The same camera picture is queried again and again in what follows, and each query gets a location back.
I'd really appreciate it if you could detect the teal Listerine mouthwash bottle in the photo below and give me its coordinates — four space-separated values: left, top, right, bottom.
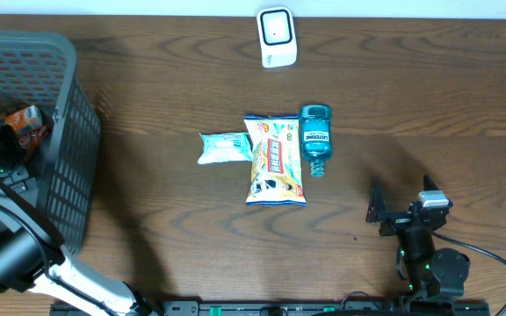
300 104 333 177

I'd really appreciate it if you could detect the yellow snack bag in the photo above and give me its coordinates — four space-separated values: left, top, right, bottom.
244 114 307 206

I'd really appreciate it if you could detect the light teal wet wipes pack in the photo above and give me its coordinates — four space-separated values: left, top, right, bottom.
198 132 253 165

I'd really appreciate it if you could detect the red-brown chocolate bar wrapper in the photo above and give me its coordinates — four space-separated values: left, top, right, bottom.
18 125 52 163

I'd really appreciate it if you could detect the small orange snack pack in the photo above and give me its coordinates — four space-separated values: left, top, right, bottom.
4 105 43 135

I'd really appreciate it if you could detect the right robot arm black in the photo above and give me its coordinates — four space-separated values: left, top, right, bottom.
365 176 470 299

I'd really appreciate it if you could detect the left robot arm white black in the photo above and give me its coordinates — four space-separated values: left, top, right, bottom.
0 126 163 315

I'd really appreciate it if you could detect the white barcode scanner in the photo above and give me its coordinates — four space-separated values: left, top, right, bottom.
257 6 298 68

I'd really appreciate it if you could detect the grey plastic mesh basket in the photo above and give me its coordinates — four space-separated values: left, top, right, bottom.
0 31 100 255

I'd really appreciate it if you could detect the black cable right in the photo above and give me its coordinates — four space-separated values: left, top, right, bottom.
428 230 506 316

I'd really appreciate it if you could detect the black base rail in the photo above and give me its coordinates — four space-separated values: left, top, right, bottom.
50 299 491 316

